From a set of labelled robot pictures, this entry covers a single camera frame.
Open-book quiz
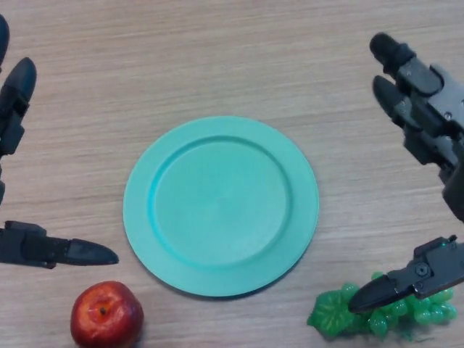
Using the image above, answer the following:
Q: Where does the teal round plate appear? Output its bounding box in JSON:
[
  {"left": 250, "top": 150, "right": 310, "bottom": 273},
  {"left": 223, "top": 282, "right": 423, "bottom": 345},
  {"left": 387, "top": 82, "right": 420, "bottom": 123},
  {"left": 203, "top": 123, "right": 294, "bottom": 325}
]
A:
[{"left": 123, "top": 115, "right": 320, "bottom": 298}]

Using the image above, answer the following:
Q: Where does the red apple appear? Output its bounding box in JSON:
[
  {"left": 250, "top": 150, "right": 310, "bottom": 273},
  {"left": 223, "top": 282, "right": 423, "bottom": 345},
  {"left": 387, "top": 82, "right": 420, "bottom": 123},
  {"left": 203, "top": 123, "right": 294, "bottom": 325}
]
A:
[{"left": 70, "top": 281, "right": 145, "bottom": 348}]

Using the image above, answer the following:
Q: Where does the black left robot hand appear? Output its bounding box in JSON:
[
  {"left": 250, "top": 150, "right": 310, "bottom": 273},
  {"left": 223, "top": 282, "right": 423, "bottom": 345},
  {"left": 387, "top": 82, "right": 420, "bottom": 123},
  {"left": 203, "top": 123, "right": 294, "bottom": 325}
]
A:
[{"left": 0, "top": 14, "right": 120, "bottom": 270}]

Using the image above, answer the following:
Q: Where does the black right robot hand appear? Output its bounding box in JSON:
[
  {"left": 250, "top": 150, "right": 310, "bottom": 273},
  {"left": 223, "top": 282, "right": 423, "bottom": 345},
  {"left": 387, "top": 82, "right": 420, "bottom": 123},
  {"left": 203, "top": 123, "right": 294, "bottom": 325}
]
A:
[{"left": 347, "top": 32, "right": 464, "bottom": 315}]

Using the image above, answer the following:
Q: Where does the green grapes bunch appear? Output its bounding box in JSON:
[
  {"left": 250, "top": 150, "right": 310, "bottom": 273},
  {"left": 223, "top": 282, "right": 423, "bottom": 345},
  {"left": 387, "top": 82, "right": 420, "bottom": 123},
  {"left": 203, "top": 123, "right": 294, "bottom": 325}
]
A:
[{"left": 307, "top": 270, "right": 457, "bottom": 341}]

